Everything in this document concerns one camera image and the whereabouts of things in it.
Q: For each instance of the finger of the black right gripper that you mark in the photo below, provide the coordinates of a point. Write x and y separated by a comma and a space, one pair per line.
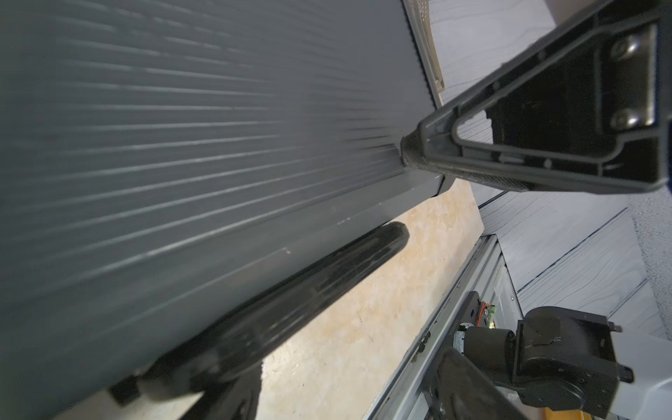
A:
587, 108

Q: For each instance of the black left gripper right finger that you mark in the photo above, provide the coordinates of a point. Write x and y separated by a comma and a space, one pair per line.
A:
458, 390

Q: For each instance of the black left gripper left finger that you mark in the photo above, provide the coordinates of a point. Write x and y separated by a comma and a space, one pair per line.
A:
237, 400

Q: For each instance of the large dark grey poker case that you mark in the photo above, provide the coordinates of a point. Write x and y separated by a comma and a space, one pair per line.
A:
164, 162

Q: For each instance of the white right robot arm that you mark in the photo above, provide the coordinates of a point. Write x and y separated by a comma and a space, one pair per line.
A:
564, 360

